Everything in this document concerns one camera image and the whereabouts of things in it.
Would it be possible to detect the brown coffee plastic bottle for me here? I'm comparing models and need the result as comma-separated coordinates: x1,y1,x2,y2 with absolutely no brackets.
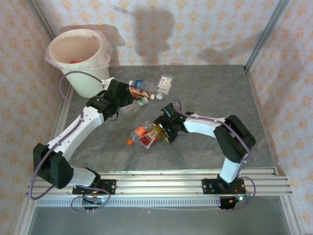
129,86,156,100

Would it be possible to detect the red label plastic bottle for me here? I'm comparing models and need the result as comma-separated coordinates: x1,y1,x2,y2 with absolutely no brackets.
138,126,165,150

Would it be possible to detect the white plastic bin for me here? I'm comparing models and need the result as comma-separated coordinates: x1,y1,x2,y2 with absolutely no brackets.
45,23,113,98

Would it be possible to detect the pink translucent bin liner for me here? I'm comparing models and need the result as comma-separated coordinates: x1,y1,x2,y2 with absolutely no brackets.
45,23,113,72

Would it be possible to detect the green label clear plastic bottle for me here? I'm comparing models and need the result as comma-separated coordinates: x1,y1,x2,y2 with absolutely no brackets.
121,96,149,118

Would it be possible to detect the blue label clear plastic bottle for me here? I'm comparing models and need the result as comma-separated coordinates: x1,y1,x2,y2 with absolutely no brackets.
129,78,157,91

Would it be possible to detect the orange cap clear bottle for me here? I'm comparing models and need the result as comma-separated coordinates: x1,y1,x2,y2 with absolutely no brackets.
126,123,154,146

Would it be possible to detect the square clear bottle white label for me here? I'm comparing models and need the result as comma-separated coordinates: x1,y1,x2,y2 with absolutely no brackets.
155,74,175,100

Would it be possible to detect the right control board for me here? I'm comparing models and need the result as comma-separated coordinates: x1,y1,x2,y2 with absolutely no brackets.
219,194,250,211

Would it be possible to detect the control board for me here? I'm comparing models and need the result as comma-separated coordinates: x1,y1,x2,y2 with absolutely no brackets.
82,195,106,207
219,194,250,211

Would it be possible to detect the left control board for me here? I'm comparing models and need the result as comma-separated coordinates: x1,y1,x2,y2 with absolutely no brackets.
82,195,106,207

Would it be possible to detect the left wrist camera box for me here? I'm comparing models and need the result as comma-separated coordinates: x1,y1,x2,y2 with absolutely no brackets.
100,77,115,88

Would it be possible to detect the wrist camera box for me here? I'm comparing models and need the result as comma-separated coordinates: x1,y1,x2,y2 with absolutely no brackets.
160,102,180,119
100,77,115,88

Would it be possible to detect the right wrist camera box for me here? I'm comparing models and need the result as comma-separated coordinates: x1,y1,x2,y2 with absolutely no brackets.
160,102,180,119

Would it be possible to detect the aluminium mounting rail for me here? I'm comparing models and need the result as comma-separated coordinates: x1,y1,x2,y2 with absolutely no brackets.
25,167,293,200

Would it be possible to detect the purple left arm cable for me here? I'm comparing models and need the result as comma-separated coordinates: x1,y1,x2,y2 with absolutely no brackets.
28,70,111,213

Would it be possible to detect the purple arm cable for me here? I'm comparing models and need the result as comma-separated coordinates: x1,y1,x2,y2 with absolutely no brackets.
28,70,111,213
175,99,257,211

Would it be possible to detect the aluminium side rail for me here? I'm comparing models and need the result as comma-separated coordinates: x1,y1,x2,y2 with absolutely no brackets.
13,84,75,235
244,67,308,235

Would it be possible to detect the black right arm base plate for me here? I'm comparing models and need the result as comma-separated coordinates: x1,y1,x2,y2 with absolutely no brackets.
202,178,245,195

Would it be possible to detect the slotted grey cable duct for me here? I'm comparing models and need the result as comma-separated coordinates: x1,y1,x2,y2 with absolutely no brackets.
36,197,222,208

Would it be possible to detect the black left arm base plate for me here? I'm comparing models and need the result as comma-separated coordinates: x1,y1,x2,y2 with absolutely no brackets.
72,179,117,196

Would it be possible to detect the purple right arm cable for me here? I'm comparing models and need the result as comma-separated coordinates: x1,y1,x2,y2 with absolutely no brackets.
175,99,257,211

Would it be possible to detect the aluminium frame post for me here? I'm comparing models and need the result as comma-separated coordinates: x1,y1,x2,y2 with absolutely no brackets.
27,0,57,41
244,0,291,72

